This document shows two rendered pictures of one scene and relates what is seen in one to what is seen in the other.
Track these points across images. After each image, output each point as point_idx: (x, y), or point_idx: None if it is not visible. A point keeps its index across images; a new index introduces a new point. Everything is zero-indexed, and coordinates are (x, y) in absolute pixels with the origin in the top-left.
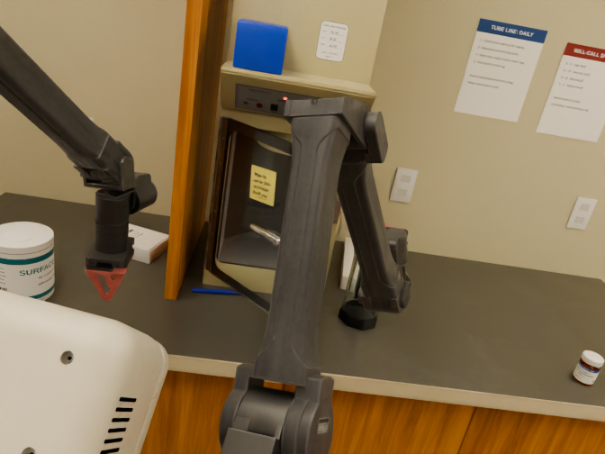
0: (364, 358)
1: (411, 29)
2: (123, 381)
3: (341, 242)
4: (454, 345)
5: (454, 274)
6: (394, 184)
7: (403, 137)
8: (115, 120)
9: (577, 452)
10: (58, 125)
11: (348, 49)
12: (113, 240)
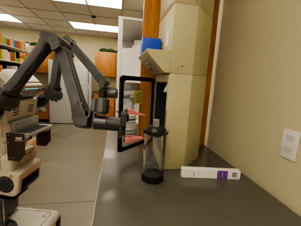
0: (116, 179)
1: (290, 21)
2: (0, 75)
3: (243, 176)
4: (146, 217)
5: None
6: (281, 141)
7: (289, 103)
8: None
9: None
10: (86, 67)
11: (169, 38)
12: None
